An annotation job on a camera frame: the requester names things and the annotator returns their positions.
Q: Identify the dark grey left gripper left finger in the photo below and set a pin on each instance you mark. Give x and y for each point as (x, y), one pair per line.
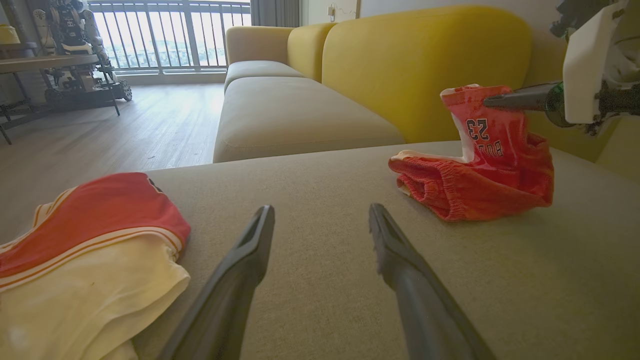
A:
(225, 300)

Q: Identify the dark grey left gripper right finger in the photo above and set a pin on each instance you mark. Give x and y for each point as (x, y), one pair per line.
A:
(420, 310)

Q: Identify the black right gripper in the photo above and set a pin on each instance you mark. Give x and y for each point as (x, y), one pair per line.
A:
(620, 102)

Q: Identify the red basketball jersey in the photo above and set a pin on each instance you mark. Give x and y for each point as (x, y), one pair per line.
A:
(490, 195)

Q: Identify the large yellow sofa back cushion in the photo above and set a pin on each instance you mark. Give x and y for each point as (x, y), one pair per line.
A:
(410, 65)

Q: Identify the large grey sofa seat cushion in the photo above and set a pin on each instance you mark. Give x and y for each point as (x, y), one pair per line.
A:
(325, 190)

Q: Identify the red and cream striped garment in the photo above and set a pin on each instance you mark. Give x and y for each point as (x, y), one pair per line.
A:
(90, 215)

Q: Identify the small yellow sofa back cushion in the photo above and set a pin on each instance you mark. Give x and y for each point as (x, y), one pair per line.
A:
(310, 50)

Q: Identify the beige sofa back cushion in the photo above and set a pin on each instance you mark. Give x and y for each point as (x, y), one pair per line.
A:
(255, 42)

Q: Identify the grey window curtain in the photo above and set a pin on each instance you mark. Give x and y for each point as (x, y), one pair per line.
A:
(275, 12)

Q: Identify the white balcony railing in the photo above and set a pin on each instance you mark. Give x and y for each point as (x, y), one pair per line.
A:
(161, 35)

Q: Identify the wooden table with black legs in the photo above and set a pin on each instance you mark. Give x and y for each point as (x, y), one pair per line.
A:
(45, 62)

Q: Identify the parked white black robot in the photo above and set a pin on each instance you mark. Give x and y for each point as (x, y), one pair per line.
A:
(70, 30)

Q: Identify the yellow object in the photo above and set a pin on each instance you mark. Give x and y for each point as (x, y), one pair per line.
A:
(9, 35)

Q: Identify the white wall charger plug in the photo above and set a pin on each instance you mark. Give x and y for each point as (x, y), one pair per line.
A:
(331, 11)

